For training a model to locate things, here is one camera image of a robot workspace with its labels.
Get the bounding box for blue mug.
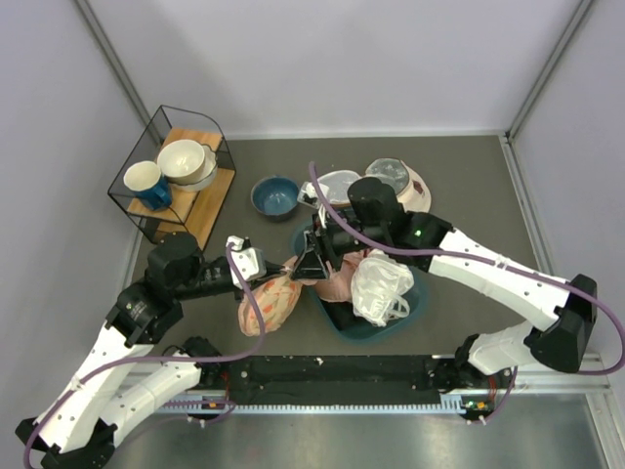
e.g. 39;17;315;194
123;161;173;211

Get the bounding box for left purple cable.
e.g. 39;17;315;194
22;241;268;469

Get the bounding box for white bra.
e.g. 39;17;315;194
351;249;414;327

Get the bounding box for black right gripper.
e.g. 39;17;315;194
291;211;387;282

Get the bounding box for black wire wooden shelf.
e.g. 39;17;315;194
107;106;236;248

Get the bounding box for white bowl underneath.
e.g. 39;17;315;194
171;145;218;192

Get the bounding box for black garment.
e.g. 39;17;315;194
324;302;363;330

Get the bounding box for purple cable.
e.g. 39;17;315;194
308;160;625;426
22;241;268;469

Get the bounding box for cream ceramic bowl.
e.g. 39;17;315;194
156;139;206;185

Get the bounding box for white insulated lunch bag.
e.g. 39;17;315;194
317;158;432;212

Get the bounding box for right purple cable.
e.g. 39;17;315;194
308;160;625;426

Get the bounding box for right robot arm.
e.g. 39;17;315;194
294;177;597;387

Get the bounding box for floral mesh laundry bag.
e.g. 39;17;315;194
237;256;304;337

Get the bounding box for teal plastic basin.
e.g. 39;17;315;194
312;249;428;342

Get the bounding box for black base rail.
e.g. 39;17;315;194
191;355;497;406

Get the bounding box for dark blue ceramic bowl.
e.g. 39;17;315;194
250;176;299;222

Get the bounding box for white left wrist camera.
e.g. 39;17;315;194
226;235;268;289

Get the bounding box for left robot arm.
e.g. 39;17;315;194
16;232;286;468

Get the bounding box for pink bra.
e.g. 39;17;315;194
302;249;371;303

